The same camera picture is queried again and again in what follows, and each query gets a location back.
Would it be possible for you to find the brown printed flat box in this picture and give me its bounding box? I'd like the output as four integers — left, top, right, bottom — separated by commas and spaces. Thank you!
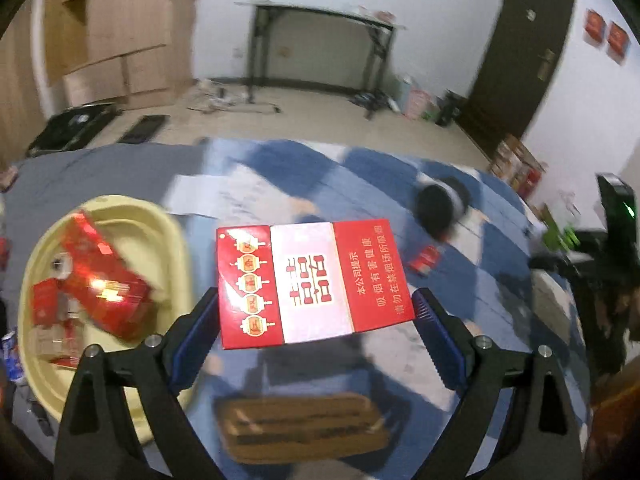
215, 392, 391, 463

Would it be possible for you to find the black bag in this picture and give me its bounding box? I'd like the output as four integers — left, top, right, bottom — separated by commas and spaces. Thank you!
436, 91, 463, 126

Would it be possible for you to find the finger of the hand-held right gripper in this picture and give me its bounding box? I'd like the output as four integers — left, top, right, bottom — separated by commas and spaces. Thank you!
529, 252, 583, 275

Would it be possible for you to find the black folding table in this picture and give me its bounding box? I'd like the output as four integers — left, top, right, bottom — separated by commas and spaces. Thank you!
235, 0, 406, 121

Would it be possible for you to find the blue and white packet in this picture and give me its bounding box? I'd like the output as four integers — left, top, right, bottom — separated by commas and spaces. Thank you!
1, 330, 27, 387

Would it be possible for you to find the red fire extinguisher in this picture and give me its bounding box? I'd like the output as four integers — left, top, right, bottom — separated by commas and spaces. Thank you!
517, 167, 543, 198

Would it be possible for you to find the red and white carton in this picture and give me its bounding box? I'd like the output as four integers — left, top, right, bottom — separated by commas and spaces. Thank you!
216, 220, 417, 351

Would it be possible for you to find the black suitcase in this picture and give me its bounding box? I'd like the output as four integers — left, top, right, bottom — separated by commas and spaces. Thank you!
27, 104, 121, 157

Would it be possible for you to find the printed cardboard box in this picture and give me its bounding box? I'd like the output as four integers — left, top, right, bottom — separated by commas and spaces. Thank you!
490, 135, 543, 186

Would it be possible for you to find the yellow oval tray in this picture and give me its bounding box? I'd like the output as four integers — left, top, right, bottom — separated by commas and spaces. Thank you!
17, 195, 196, 446

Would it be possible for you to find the power strip with cables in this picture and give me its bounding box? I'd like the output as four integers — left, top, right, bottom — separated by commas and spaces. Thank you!
190, 80, 281, 113

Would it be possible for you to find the black and white polishing pad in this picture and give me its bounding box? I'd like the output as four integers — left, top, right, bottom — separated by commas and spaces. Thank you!
417, 175, 473, 241

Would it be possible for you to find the black floor mat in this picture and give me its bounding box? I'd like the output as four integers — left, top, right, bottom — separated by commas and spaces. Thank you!
117, 115, 171, 145

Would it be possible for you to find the red wall picture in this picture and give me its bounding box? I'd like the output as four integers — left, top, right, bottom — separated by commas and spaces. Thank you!
606, 21, 630, 63
584, 9, 607, 45

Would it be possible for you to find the large shiny red box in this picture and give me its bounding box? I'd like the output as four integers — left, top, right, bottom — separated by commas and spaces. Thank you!
60, 210, 153, 343

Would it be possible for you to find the dark patterned cloth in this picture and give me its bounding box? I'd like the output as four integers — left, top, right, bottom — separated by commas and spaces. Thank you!
350, 91, 388, 111

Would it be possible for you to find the blue checkered plush blanket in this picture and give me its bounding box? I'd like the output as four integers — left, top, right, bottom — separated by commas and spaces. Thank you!
165, 137, 596, 480

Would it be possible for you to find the dark brown door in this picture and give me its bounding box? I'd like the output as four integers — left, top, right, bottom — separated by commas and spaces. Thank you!
457, 0, 578, 158

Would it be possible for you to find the wooden wardrobe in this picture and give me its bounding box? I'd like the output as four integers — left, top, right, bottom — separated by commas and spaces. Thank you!
0, 0, 196, 161

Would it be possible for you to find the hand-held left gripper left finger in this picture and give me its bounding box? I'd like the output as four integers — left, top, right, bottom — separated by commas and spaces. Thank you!
54, 287, 226, 480

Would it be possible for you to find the person's right forearm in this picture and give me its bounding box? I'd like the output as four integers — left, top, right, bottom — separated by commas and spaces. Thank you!
585, 372, 640, 468

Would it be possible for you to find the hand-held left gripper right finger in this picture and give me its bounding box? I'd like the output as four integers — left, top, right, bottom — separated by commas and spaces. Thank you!
411, 287, 586, 480

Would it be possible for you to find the pink bag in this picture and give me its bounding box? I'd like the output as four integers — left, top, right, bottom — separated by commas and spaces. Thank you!
405, 89, 436, 120

